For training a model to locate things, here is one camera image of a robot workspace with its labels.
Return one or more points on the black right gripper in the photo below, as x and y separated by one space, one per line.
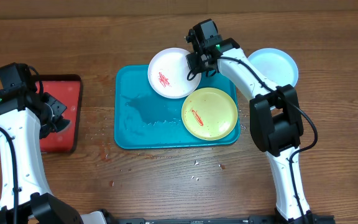
195 63

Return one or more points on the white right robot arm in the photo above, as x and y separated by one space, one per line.
276 120

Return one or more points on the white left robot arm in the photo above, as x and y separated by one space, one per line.
27 115

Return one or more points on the red water tray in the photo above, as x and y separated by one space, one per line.
67 89

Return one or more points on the white plate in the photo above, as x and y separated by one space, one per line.
168 71

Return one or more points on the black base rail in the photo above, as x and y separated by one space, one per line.
253 219

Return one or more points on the yellow-green plate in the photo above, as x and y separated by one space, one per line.
209 114

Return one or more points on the light blue plate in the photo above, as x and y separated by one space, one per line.
274 67

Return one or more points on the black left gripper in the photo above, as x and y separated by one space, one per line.
59 107

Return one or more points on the green and orange sponge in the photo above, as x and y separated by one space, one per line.
61 124

